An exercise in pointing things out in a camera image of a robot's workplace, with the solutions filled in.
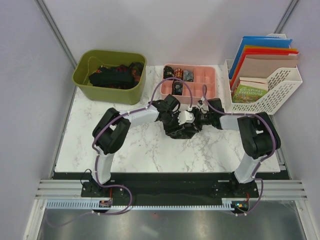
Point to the white slotted cable duct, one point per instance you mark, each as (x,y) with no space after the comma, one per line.
(90,204)

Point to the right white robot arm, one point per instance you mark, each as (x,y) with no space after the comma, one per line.
(258,136)

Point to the orange folder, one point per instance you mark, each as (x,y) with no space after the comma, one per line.
(259,50)

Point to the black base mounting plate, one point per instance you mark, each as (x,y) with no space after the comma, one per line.
(120,177)

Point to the rolled grey tie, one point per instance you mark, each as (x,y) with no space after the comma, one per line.
(188,76)

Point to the beige folder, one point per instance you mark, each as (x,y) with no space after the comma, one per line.
(262,66)

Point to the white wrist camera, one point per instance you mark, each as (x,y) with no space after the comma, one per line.
(200,105)
(185,117)

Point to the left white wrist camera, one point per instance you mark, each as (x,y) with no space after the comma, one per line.
(185,117)

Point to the olive green plastic bin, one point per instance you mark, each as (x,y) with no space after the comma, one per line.
(92,60)

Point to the white perforated file holder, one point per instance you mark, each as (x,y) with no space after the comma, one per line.
(281,85)

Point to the rolled red orange tie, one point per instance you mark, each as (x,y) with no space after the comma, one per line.
(179,73)

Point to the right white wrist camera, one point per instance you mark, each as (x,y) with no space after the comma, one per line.
(200,105)

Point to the green treehouse book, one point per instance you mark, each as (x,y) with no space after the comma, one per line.
(249,90)

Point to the rolled dark blue tie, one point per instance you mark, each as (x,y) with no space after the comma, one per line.
(177,88)

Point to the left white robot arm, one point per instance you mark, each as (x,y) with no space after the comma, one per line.
(112,129)

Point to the pile of dark ties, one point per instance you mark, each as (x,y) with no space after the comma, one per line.
(121,77)

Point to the pink compartment organizer tray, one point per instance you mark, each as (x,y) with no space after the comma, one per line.
(192,91)

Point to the blue folder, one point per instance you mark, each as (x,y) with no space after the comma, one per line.
(260,41)

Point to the rolled dark patterned tie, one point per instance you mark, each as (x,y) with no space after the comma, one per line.
(168,72)

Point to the red folder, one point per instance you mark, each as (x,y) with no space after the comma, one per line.
(261,62)

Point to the dark green leaf-patterned tie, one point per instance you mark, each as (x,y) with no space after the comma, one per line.
(185,131)

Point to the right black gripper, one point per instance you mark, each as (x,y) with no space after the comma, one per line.
(196,112)

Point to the aluminium frame rail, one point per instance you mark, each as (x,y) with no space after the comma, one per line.
(266,189)

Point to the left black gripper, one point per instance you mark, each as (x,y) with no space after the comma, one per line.
(169,129)

